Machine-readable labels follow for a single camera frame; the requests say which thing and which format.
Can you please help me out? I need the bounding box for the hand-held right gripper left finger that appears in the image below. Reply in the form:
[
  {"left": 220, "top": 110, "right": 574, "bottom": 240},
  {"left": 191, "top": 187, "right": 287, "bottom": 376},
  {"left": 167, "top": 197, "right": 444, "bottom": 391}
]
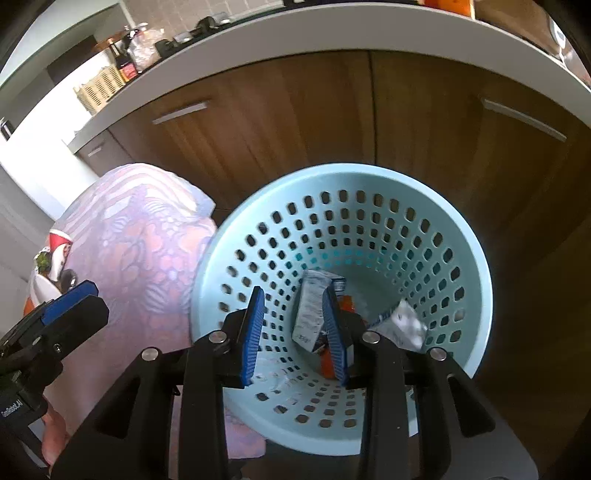
[{"left": 51, "top": 286, "right": 266, "bottom": 480}]

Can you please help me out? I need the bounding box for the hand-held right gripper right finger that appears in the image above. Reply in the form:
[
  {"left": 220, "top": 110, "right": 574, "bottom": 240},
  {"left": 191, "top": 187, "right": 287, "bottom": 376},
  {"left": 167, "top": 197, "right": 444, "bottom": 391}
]
[{"left": 322, "top": 286, "right": 497, "bottom": 480}]

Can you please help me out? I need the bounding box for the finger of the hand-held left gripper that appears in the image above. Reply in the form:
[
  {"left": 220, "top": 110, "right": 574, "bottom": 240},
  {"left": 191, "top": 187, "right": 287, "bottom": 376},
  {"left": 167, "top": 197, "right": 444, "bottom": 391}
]
[{"left": 39, "top": 281, "right": 110, "bottom": 365}]

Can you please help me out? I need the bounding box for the grey white carton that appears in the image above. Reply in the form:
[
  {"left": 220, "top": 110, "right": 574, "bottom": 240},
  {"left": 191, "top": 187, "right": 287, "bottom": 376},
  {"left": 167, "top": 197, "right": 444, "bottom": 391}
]
[{"left": 292, "top": 270, "right": 347, "bottom": 354}]

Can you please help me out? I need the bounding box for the light blue perforated basket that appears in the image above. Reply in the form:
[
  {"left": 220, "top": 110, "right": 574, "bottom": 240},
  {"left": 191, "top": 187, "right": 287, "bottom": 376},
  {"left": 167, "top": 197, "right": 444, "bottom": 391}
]
[{"left": 189, "top": 162, "right": 494, "bottom": 457}]

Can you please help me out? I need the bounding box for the person's left forearm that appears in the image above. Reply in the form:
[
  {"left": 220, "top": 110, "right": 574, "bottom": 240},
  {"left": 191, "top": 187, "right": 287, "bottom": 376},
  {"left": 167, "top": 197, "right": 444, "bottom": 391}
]
[{"left": 41, "top": 406, "right": 79, "bottom": 467}]

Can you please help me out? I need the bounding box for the orange packet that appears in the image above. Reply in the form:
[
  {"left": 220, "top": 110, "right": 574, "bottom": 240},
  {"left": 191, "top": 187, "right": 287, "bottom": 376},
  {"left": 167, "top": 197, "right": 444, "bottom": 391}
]
[{"left": 321, "top": 295, "right": 365, "bottom": 379}]

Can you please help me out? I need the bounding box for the white crumpled paper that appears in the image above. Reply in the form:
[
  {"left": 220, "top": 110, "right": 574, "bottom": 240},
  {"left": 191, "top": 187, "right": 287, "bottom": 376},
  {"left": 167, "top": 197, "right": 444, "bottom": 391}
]
[{"left": 254, "top": 355, "right": 315, "bottom": 393}]

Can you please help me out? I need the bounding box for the red white printed packet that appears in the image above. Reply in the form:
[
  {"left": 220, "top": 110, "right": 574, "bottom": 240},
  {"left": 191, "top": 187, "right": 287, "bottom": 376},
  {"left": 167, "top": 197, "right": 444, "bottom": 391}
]
[{"left": 34, "top": 231, "right": 75, "bottom": 283}]

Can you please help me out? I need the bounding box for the silver crumpled wrapper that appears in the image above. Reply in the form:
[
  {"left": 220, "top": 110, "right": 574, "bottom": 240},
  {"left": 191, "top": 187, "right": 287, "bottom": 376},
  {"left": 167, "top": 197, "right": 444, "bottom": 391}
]
[{"left": 367, "top": 299, "right": 428, "bottom": 352}]

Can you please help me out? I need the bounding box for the purple pink patterned clothing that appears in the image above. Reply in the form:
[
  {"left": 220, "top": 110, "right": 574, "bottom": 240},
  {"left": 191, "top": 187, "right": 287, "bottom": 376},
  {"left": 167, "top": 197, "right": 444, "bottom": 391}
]
[{"left": 30, "top": 162, "right": 269, "bottom": 462}]

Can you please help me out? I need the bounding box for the narrow brown cabinet front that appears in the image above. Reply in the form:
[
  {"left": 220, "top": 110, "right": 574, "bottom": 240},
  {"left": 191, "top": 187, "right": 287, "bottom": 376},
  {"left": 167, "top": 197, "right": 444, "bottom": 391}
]
[{"left": 69, "top": 129, "right": 122, "bottom": 177}]

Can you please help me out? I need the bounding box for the beige plastic crate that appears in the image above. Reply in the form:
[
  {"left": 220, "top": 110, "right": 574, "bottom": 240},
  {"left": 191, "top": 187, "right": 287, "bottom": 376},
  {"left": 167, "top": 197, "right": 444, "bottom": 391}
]
[{"left": 73, "top": 65, "right": 127, "bottom": 115}]

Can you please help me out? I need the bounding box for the brown wooden cabinet door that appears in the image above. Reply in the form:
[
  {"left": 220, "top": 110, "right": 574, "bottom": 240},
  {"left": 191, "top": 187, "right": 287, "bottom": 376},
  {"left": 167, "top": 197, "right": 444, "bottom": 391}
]
[
  {"left": 108, "top": 50, "right": 376, "bottom": 213},
  {"left": 369, "top": 50, "right": 591, "bottom": 259}
]

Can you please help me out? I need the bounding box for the dark sauce bottle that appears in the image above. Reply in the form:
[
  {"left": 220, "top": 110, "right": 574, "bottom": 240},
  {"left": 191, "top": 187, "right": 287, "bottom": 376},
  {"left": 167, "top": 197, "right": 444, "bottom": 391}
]
[{"left": 111, "top": 41, "right": 139, "bottom": 84}]

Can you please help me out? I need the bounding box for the clear plastic bag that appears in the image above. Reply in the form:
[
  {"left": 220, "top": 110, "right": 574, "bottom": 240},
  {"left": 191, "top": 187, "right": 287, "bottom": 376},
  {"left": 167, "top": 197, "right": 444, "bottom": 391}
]
[{"left": 127, "top": 28, "right": 164, "bottom": 70}]

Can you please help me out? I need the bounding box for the orange container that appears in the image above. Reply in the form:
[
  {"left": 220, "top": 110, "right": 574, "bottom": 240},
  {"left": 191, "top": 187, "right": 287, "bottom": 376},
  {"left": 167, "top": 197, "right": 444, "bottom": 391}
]
[{"left": 422, "top": 0, "right": 474, "bottom": 19}]

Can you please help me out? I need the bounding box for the white kitchen scale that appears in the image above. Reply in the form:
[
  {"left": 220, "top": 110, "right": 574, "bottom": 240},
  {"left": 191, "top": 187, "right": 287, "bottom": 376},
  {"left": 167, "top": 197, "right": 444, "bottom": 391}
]
[{"left": 549, "top": 21, "right": 578, "bottom": 65}]

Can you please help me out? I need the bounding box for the silver cabinet handle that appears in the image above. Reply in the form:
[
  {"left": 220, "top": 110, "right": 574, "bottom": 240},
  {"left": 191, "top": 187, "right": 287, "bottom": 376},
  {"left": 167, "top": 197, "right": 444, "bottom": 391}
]
[
  {"left": 480, "top": 98, "right": 568, "bottom": 141},
  {"left": 151, "top": 102, "right": 209, "bottom": 125}
]

